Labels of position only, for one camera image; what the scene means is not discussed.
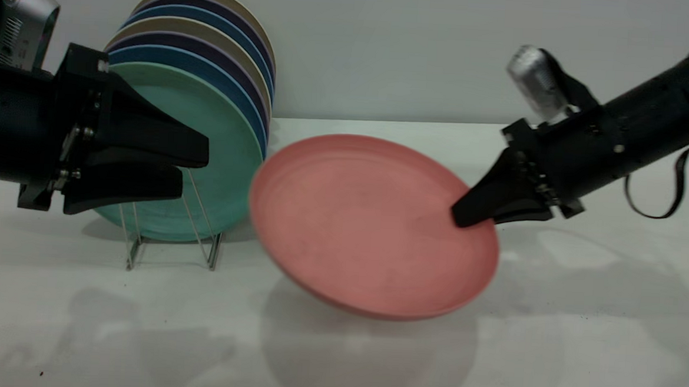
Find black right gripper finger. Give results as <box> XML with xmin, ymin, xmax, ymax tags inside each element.
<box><xmin>496</xmin><ymin>204</ymin><xmax>554</xmax><ymax>227</ymax></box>
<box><xmin>450</xmin><ymin>145</ymin><xmax>545</xmax><ymax>232</ymax></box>

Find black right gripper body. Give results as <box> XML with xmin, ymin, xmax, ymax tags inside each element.
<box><xmin>497</xmin><ymin>100</ymin><xmax>638</xmax><ymax>222</ymax></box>

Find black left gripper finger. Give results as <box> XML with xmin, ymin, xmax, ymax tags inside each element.
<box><xmin>95</xmin><ymin>74</ymin><xmax>214</xmax><ymax>169</ymax></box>
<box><xmin>63</xmin><ymin>147</ymin><xmax>185</xmax><ymax>221</ymax></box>

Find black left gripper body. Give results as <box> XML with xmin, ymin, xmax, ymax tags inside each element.
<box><xmin>0</xmin><ymin>40</ymin><xmax>117</xmax><ymax>214</ymax></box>

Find pink round plate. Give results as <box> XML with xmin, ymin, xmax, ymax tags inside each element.
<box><xmin>243</xmin><ymin>129</ymin><xmax>506</xmax><ymax>326</ymax></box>

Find green round plate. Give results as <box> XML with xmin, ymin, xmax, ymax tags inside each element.
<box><xmin>92</xmin><ymin>60</ymin><xmax>269</xmax><ymax>247</ymax></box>

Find blue round plate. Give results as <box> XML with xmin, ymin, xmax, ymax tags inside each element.
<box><xmin>117</xmin><ymin>2</ymin><xmax>279</xmax><ymax>96</ymax></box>
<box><xmin>104</xmin><ymin>42</ymin><xmax>273</xmax><ymax>161</ymax></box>

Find dark purple round plate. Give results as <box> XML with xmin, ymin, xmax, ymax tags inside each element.
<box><xmin>128</xmin><ymin>0</ymin><xmax>280</xmax><ymax>78</ymax></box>
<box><xmin>101</xmin><ymin>29</ymin><xmax>276</xmax><ymax>137</ymax></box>

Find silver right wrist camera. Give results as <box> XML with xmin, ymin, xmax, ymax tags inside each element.
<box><xmin>505</xmin><ymin>44</ymin><xmax>601</xmax><ymax>128</ymax></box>

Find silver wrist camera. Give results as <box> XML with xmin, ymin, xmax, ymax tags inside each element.
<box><xmin>0</xmin><ymin>0</ymin><xmax>61</xmax><ymax>74</ymax></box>
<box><xmin>505</xmin><ymin>44</ymin><xmax>601</xmax><ymax>128</ymax></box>

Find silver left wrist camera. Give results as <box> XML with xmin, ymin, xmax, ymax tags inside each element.
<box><xmin>0</xmin><ymin>0</ymin><xmax>61</xmax><ymax>74</ymax></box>

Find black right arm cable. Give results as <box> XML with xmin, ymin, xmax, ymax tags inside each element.
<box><xmin>622</xmin><ymin>137</ymin><xmax>689</xmax><ymax>221</ymax></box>

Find metal wire plate rack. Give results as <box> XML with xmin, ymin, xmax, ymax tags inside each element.
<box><xmin>115</xmin><ymin>164</ymin><xmax>226</xmax><ymax>276</ymax></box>

